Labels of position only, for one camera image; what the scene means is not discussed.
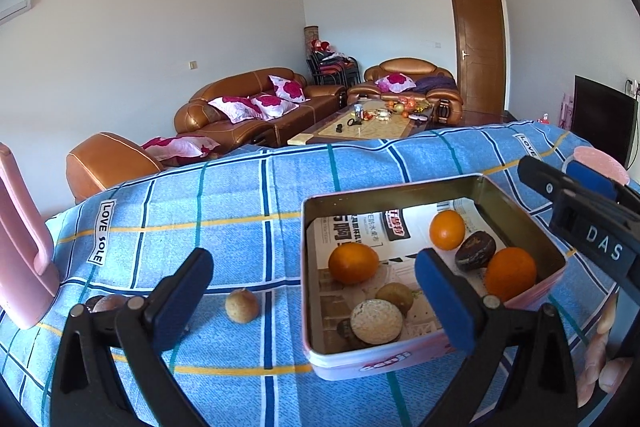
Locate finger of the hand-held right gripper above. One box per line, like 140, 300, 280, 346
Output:
566, 160, 640, 220
517, 155, 576, 202

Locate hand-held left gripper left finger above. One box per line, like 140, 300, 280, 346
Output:
50, 248, 216, 427

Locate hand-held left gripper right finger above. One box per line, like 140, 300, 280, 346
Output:
414, 248, 581, 427

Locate brown kiwi fruit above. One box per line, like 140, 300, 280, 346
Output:
375, 283, 414, 315

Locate tan round fruit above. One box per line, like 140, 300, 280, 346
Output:
350, 299, 404, 344
224, 288, 260, 323

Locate dark brown fruit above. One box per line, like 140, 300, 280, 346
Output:
454, 231, 497, 272

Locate orange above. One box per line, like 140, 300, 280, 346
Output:
328, 243, 380, 285
430, 210, 466, 252
484, 247, 538, 303

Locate pale brown round fruit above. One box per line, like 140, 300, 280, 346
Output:
93, 294, 128, 313

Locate pink metal tin box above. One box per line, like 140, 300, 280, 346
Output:
300, 173, 568, 382

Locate person's right hand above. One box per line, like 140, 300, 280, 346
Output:
575, 291, 638, 409

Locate black television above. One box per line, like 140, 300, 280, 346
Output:
570, 75, 640, 170

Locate blue plaid blanket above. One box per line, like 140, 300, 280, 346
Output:
0, 121, 640, 427

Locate newspaper sheet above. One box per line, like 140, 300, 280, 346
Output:
306, 197, 511, 350

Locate brown wooden door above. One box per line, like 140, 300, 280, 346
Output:
450, 0, 506, 116

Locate purple blanket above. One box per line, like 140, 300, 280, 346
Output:
415, 76, 458, 95

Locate pink floral pillow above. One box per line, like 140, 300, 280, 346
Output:
141, 133, 221, 165

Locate assorted fruit pile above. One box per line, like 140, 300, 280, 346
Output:
385, 97, 426, 115

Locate pink plastic stool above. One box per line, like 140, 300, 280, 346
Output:
0, 143, 61, 330

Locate brown leather armchair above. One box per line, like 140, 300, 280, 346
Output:
66, 132, 166, 205
347, 58, 463, 125

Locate white pink floral cushion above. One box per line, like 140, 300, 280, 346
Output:
269, 74, 307, 102
376, 73, 417, 94
250, 93, 300, 118
207, 96, 271, 124

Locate wooden coffee table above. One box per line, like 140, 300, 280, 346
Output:
287, 99, 431, 146

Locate brown leather sofa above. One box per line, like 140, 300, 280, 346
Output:
174, 68, 348, 152

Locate stacked black chairs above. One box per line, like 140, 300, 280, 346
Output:
306, 52, 362, 88

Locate white air conditioner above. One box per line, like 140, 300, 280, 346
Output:
0, 0, 37, 25

